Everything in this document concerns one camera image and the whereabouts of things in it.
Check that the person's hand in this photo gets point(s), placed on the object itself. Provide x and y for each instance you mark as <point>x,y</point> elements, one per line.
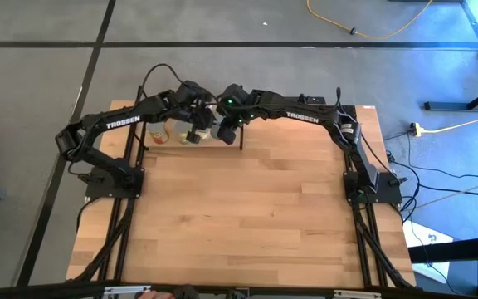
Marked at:
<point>152,295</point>

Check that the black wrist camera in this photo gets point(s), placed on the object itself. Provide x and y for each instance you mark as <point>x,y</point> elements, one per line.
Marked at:
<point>226,133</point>
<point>190,91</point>

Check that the black floor beam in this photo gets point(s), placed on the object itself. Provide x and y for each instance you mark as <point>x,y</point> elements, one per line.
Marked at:
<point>463,249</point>

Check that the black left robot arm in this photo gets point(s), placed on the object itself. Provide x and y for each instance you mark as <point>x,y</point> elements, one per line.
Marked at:
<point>123,121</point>

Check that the red yellow pineapple can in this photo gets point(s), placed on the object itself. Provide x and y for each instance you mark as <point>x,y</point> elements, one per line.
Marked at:
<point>158,133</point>

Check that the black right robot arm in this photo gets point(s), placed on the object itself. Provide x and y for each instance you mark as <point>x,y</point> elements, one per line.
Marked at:
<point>301,117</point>

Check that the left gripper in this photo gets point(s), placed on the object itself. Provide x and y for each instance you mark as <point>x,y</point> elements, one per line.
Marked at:
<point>201,116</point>

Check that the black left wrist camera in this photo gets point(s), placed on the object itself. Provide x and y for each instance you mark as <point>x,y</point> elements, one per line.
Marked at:
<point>190,91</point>

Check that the white floor sheet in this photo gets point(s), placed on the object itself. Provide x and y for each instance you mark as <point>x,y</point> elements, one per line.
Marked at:
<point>419,234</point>

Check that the black aluminium frame rails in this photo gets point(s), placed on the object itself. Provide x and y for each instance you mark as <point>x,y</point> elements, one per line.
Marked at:
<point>362,249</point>
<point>124,249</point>

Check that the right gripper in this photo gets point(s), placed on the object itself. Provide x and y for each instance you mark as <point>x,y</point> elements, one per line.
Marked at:
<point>239,106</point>

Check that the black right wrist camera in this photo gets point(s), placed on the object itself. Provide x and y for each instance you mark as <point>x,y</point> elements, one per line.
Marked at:
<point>226,133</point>

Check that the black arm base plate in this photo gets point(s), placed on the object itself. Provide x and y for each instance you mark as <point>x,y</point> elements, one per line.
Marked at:
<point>388,195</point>
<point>98,191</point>

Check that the black front beam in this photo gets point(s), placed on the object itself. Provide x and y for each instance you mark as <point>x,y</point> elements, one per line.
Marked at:
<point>289,294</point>

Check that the light green fruit can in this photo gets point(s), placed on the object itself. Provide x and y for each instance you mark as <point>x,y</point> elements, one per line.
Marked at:
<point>179,133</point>

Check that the black metal floor stand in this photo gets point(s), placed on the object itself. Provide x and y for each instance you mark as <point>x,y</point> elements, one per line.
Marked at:
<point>459,106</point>

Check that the silver metal bracket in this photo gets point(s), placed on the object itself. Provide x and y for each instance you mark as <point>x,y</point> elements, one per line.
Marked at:
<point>127,289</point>
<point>357,294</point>

